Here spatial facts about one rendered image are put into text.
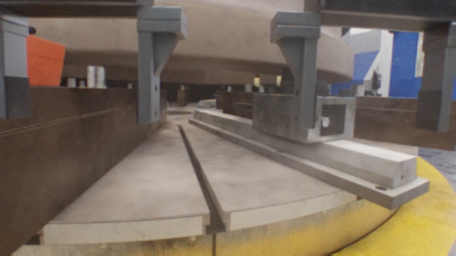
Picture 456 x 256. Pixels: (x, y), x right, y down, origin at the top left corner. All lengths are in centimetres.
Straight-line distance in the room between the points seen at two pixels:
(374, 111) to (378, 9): 200
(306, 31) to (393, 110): 202
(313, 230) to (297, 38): 91
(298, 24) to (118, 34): 110
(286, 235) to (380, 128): 149
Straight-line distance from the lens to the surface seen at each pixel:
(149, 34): 21
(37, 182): 76
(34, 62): 74
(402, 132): 223
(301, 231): 101
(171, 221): 76
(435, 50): 30
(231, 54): 126
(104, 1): 22
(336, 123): 130
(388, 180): 100
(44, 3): 25
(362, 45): 719
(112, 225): 78
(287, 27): 21
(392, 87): 557
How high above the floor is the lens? 69
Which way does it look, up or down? 6 degrees down
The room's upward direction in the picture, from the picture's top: 2 degrees clockwise
